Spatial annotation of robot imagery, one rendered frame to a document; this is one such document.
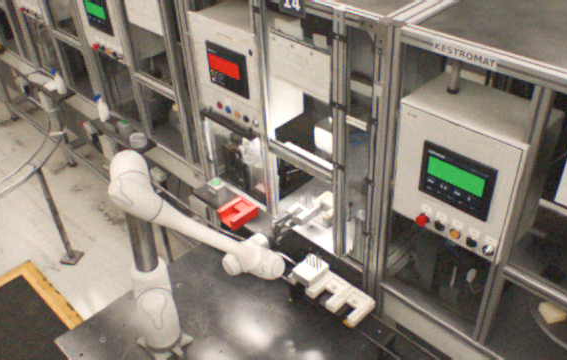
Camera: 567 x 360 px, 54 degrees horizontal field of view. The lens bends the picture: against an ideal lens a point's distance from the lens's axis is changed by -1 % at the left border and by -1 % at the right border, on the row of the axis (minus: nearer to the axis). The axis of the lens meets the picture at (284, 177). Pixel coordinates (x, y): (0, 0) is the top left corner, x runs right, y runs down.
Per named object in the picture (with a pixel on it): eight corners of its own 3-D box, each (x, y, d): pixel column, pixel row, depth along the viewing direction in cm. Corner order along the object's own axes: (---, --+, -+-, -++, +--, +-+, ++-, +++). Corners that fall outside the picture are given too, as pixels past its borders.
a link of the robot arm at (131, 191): (166, 205, 202) (161, 183, 212) (125, 182, 191) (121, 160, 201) (143, 229, 205) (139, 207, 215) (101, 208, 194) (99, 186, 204)
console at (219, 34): (197, 106, 268) (182, 13, 241) (242, 84, 284) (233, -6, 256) (258, 138, 244) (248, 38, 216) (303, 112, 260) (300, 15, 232)
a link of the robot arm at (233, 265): (250, 256, 245) (269, 262, 235) (223, 276, 237) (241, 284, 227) (242, 235, 241) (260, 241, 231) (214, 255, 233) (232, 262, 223)
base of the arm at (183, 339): (165, 372, 233) (163, 364, 230) (135, 342, 246) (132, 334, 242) (199, 345, 243) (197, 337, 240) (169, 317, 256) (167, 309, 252)
